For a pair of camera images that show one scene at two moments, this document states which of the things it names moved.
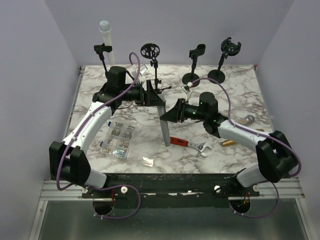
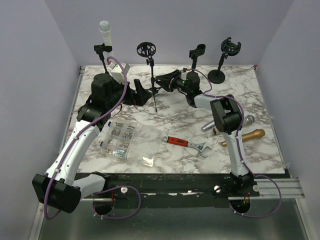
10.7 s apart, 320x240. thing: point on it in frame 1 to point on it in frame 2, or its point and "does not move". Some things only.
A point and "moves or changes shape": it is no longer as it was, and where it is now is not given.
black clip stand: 189,78 does not move
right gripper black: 177,112 to 165,80
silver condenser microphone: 161,110 moves or changes shape
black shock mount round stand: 228,48 does not move
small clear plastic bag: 148,162 does not move
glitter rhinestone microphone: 249,119 does not move
